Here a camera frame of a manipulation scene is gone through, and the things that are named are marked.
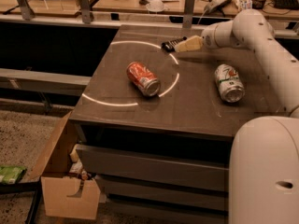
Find metal bracket post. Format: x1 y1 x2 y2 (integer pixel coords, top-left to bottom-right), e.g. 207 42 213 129
182 0 195 28
78 0 93 24
17 0 35 21

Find black mesh cup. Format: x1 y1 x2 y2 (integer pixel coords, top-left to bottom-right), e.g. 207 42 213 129
252 0 266 9

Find white red snack packet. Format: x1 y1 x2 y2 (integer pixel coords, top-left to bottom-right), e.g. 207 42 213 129
235 0 252 11

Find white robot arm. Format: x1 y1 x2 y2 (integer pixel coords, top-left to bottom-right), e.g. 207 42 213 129
175 9 299 224

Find red soda can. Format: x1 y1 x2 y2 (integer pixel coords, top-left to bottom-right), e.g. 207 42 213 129
126 62 161 97

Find grey power strip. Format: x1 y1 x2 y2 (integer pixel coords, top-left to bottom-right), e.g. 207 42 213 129
204 0 232 14

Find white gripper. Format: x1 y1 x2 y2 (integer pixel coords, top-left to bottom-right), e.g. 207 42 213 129
174 25 219 52

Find green snack bag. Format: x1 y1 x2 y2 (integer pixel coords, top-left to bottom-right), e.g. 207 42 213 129
0 165 27 185

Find middle metal bracket post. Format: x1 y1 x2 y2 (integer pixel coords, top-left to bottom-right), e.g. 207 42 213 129
78 0 93 24

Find grey drawer cabinet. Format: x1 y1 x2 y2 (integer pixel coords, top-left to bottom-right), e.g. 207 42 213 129
70 26 285 224

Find white green soda can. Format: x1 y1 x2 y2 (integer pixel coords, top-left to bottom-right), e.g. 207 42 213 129
214 64 245 103

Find white bowl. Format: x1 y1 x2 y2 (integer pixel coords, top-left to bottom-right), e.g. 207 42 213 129
146 0 165 13

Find cardboard box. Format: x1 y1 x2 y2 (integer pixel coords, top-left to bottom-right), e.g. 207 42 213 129
30 113 101 220

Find right metal bracket post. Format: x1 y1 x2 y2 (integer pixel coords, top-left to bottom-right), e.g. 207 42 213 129
182 0 195 28

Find left metal bracket post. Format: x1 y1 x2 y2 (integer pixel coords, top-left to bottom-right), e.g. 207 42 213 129
17 0 35 21

